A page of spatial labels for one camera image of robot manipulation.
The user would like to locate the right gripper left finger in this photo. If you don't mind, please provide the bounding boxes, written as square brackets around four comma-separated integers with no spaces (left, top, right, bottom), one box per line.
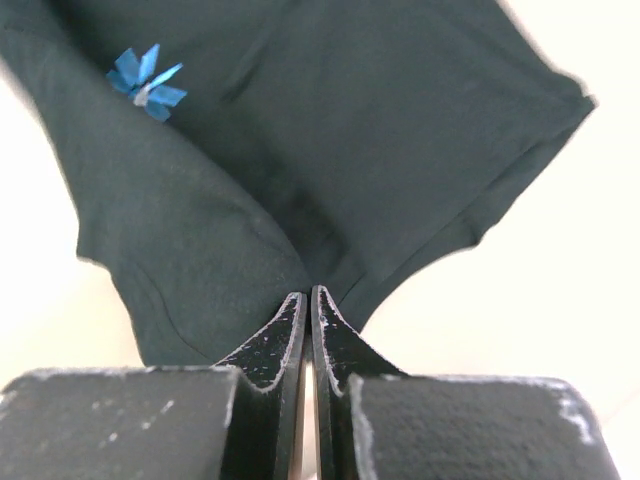
[1,293,307,480]

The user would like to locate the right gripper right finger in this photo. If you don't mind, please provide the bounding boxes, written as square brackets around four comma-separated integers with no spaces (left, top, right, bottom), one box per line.
[310,286,618,480]

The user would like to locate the black t-shirt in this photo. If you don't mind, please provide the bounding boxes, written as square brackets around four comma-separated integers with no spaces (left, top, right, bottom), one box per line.
[1,1,594,365]

